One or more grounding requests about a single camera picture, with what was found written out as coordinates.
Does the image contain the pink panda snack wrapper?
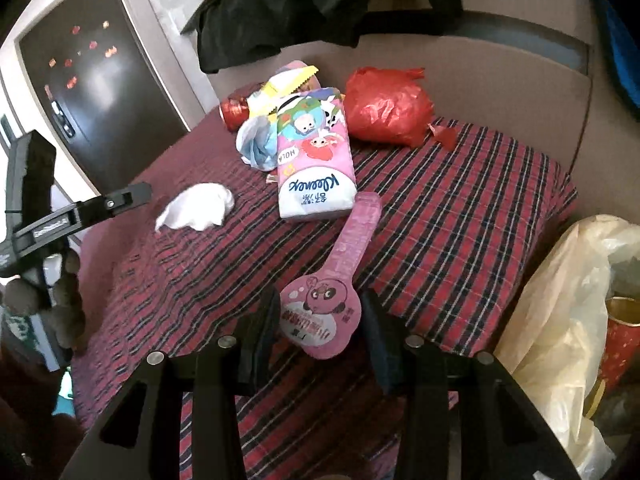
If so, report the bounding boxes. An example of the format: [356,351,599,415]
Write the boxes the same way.
[280,192,382,360]

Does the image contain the Kleenex tissue pack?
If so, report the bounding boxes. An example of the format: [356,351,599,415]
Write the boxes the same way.
[277,87,357,221]

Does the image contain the yellow snack wrapper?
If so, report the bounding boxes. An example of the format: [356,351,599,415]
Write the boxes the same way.
[246,65,318,117]

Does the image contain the red plastic bag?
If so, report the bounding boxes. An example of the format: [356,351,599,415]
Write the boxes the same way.
[344,67,457,152]

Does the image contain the blue hanging towel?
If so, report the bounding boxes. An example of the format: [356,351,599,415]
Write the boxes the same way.
[599,0,639,122]

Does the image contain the black refrigerator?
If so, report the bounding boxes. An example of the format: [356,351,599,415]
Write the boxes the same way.
[20,0,186,193]

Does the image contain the crushed red can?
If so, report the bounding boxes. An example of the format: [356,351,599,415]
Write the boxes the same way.
[219,94,250,133]

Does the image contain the red plaid tablecloth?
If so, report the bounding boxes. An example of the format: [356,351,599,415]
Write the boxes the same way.
[63,89,576,479]

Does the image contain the white blue mask tissue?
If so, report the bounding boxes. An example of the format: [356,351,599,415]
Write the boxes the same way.
[235,116,278,172]

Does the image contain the pink purple sponge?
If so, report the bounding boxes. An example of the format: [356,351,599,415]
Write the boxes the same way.
[277,60,321,92]

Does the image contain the tall red drink can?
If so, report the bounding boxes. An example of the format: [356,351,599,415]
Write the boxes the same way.
[584,296,640,418]

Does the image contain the black hanging cloth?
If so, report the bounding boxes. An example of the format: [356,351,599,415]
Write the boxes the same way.
[186,0,464,74]

